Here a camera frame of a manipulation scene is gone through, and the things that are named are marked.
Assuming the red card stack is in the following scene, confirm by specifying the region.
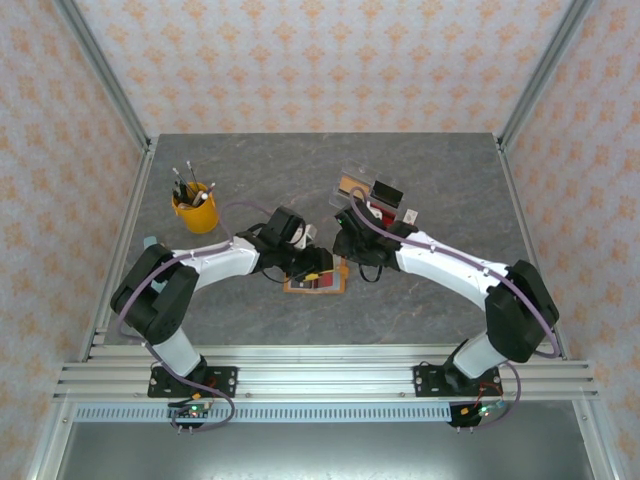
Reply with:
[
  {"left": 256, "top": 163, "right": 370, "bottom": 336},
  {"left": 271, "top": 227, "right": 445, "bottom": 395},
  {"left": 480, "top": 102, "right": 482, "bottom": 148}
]
[{"left": 368, "top": 199, "right": 401, "bottom": 224}]

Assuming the black card stack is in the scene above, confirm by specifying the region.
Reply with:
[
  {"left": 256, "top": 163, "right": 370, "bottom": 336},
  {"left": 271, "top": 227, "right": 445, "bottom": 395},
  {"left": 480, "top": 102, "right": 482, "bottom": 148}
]
[{"left": 372, "top": 179, "right": 405, "bottom": 207}]

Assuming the tan card stack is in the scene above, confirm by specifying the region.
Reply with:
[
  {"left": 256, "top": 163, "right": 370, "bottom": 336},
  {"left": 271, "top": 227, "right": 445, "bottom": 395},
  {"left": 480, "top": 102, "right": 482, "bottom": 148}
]
[{"left": 337, "top": 174, "right": 374, "bottom": 200}]

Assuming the clear acrylic card organizer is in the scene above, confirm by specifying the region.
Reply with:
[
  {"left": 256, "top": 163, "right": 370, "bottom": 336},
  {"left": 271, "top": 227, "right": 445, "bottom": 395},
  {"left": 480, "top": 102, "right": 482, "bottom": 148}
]
[{"left": 327, "top": 158, "right": 407, "bottom": 227}]

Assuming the yellow pen cup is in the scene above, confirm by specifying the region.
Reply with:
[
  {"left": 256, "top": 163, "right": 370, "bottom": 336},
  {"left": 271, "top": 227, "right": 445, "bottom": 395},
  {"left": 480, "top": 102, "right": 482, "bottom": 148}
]
[{"left": 171, "top": 182, "right": 220, "bottom": 235}]

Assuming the aluminium extrusion base beam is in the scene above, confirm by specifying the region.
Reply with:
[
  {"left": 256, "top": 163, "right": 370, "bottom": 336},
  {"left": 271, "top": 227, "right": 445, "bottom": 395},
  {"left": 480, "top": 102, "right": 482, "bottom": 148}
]
[{"left": 52, "top": 342, "right": 600, "bottom": 402}]

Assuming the light blue ruler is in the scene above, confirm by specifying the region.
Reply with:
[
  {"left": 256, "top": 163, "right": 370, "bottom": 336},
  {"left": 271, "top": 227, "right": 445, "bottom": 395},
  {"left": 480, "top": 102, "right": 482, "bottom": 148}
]
[{"left": 142, "top": 235, "right": 167, "bottom": 297}]

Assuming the grey metal shelf panel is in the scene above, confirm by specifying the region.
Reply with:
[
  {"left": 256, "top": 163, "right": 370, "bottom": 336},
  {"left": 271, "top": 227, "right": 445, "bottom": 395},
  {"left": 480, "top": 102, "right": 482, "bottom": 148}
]
[{"left": 54, "top": 422, "right": 601, "bottom": 480}]

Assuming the small circuit board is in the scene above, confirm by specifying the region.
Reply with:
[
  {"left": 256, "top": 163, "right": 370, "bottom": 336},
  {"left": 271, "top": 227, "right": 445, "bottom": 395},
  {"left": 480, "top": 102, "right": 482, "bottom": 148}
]
[
  {"left": 459, "top": 399, "right": 507, "bottom": 421},
  {"left": 167, "top": 399, "right": 214, "bottom": 424}
]

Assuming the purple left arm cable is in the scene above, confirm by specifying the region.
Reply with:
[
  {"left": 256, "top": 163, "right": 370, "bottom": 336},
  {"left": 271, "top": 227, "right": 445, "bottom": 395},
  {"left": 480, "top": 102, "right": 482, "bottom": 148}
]
[{"left": 114, "top": 200, "right": 284, "bottom": 434}]

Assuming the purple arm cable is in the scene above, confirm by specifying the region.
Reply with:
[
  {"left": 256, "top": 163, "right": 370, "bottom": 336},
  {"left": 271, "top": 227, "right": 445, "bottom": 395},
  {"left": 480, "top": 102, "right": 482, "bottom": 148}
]
[
  {"left": 114, "top": 200, "right": 284, "bottom": 434},
  {"left": 348, "top": 185, "right": 561, "bottom": 432}
]

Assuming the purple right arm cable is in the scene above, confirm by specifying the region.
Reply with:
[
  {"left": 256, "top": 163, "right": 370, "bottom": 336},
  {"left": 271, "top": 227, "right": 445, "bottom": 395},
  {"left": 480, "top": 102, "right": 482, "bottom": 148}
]
[{"left": 348, "top": 185, "right": 561, "bottom": 432}]

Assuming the grey slotted cable duct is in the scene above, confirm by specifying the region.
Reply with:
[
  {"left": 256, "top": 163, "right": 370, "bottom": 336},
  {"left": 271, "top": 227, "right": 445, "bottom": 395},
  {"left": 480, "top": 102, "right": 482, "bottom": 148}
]
[{"left": 73, "top": 403, "right": 454, "bottom": 424}]

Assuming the aluminium table side rail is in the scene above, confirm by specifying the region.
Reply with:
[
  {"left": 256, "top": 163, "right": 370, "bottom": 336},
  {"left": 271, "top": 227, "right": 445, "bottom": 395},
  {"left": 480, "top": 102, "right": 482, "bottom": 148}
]
[
  {"left": 79, "top": 142, "right": 159, "bottom": 364},
  {"left": 494, "top": 139, "right": 571, "bottom": 361}
]

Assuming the aluminium frame post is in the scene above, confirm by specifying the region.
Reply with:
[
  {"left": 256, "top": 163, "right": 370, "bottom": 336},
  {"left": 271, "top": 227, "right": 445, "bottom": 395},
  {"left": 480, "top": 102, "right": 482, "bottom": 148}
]
[
  {"left": 497, "top": 0, "right": 597, "bottom": 151},
  {"left": 52, "top": 0, "right": 154, "bottom": 151}
]

